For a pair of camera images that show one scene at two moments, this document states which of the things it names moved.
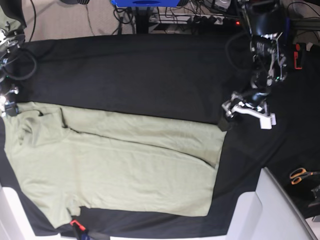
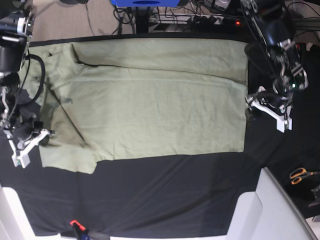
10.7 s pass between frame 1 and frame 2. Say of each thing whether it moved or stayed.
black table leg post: stayed
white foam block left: stayed
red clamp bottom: stayed
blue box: stayed
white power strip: stayed
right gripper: moved
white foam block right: stayed
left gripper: moved
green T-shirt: moved
